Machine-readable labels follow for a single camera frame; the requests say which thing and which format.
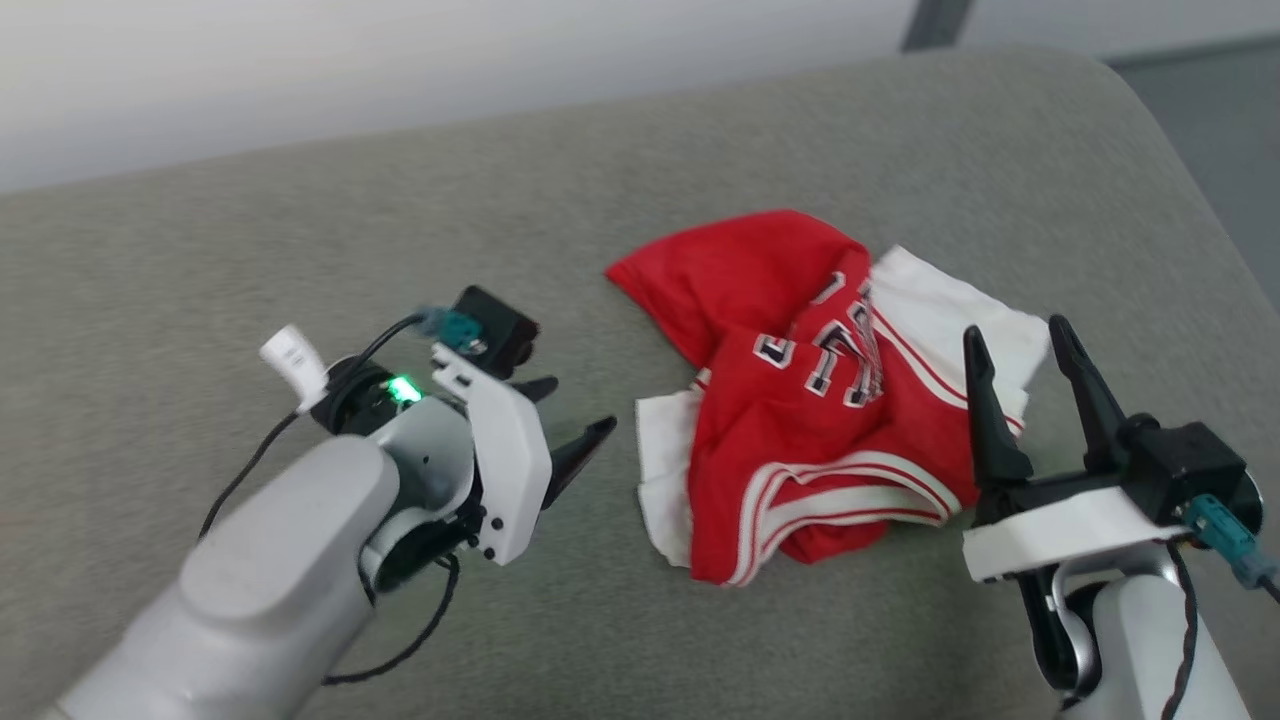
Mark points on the grey-green fabric sofa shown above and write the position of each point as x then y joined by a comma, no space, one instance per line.
700,620

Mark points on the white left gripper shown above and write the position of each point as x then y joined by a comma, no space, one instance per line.
510,460

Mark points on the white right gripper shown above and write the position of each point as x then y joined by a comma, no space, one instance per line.
1060,535

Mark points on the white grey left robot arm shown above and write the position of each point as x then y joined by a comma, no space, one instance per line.
270,560

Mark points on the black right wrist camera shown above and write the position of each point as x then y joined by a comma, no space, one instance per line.
1185,465

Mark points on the red and white jersey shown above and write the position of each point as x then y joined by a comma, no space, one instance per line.
810,470

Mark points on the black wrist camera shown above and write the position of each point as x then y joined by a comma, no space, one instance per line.
1185,465
500,325

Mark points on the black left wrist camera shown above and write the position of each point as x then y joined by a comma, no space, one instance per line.
500,325

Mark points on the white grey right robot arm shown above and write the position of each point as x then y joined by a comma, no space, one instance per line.
1135,650

